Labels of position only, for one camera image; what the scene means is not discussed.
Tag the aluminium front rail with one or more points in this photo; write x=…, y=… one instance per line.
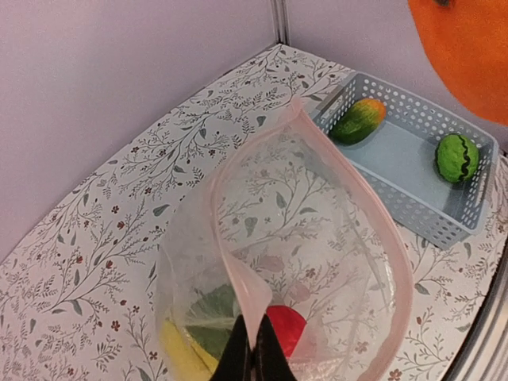
x=483, y=354

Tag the light blue plastic basket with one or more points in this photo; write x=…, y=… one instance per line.
x=398, y=159

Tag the yellow toy bananas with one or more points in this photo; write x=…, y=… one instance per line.
x=187, y=359

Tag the orange toy orange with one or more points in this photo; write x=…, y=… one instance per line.
x=466, y=44

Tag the green orange toy mango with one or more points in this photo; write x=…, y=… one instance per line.
x=360, y=120

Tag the green toy bell pepper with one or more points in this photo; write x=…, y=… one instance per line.
x=210, y=318

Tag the green toy watermelon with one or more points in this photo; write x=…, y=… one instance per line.
x=457, y=158

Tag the red toy apple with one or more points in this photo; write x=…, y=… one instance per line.
x=288, y=325

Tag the floral tablecloth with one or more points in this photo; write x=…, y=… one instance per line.
x=77, y=292

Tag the clear zip top bag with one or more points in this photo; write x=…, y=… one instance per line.
x=287, y=220

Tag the right aluminium post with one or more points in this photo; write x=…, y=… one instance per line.
x=280, y=21

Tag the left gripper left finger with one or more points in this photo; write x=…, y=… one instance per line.
x=236, y=361

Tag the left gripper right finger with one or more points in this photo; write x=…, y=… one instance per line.
x=270, y=363

